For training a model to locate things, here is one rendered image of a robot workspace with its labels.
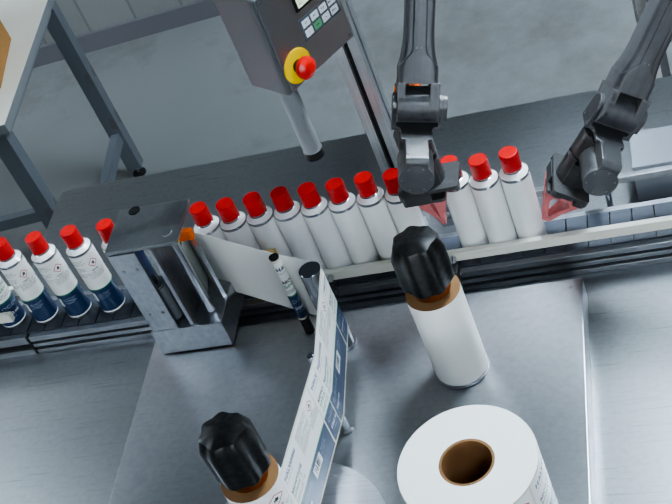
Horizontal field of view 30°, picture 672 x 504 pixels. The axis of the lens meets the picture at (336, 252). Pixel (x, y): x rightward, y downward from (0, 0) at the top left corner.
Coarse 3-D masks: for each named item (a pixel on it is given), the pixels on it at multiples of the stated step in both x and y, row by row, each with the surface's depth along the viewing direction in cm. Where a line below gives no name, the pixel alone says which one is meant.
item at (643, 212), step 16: (640, 208) 219; (656, 208) 217; (560, 224) 222; (576, 224) 221; (592, 224) 220; (608, 224) 218; (448, 240) 229; (592, 240) 217; (608, 240) 216; (624, 240) 214; (640, 240) 213; (496, 256) 222; (512, 256) 220; (528, 256) 219; (384, 272) 228; (96, 304) 248; (128, 304) 245; (32, 320) 251; (64, 320) 248; (80, 320) 246; (96, 320) 245; (112, 320) 243
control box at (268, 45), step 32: (224, 0) 197; (256, 0) 193; (288, 0) 198; (320, 0) 203; (256, 32) 197; (288, 32) 199; (320, 32) 205; (256, 64) 204; (288, 64) 201; (320, 64) 207
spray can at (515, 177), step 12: (504, 156) 208; (516, 156) 208; (504, 168) 210; (516, 168) 209; (528, 168) 211; (504, 180) 210; (516, 180) 210; (528, 180) 211; (504, 192) 214; (516, 192) 211; (528, 192) 212; (516, 204) 213; (528, 204) 213; (516, 216) 216; (528, 216) 215; (540, 216) 217; (516, 228) 218; (528, 228) 217; (540, 228) 218
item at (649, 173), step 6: (654, 168) 213; (660, 168) 212; (666, 168) 212; (624, 174) 214; (630, 174) 213; (636, 174) 213; (642, 174) 213; (648, 174) 212; (654, 174) 212; (660, 174) 212; (666, 174) 212; (624, 180) 214; (630, 180) 214; (636, 180) 214; (540, 192) 218
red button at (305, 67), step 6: (300, 60) 200; (306, 60) 200; (312, 60) 201; (294, 66) 202; (300, 66) 200; (306, 66) 200; (312, 66) 201; (300, 72) 200; (306, 72) 201; (312, 72) 202; (306, 78) 202
